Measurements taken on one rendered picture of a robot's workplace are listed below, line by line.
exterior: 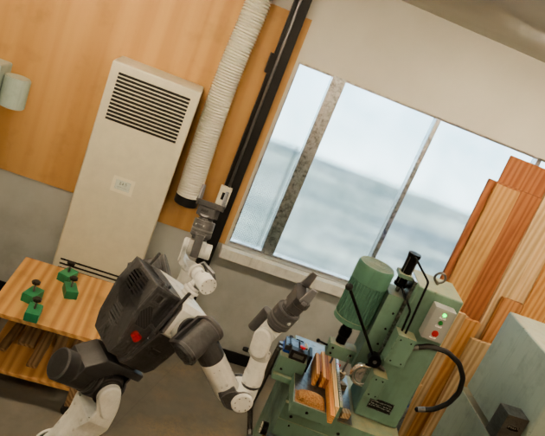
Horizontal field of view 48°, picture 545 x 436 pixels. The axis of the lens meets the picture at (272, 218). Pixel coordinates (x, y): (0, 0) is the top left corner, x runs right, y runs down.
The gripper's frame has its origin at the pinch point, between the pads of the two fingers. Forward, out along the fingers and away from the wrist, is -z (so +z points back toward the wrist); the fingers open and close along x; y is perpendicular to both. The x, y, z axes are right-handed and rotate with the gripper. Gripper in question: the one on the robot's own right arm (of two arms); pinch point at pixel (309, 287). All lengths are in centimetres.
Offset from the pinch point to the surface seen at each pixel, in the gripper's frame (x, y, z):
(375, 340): 63, 65, 36
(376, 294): 66, 51, 18
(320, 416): 31, 56, 66
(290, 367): 55, 40, 69
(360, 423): 47, 82, 69
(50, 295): 104, -69, 147
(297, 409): 32, 46, 69
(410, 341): 52, 71, 21
